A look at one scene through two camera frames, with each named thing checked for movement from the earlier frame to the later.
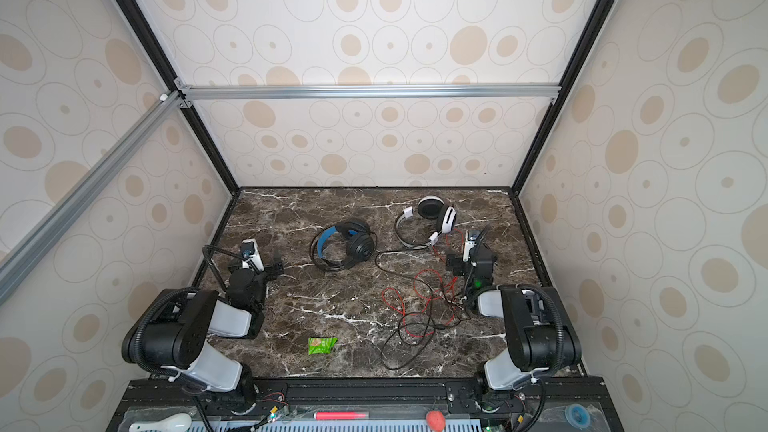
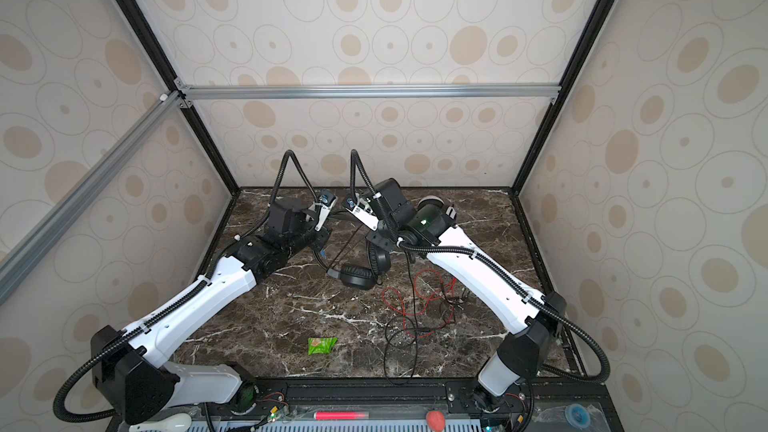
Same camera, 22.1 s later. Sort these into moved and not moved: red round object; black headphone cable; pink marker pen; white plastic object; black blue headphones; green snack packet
Moved: black headphone cable; black blue headphones
Not moved: white plastic object; red round object; green snack packet; pink marker pen
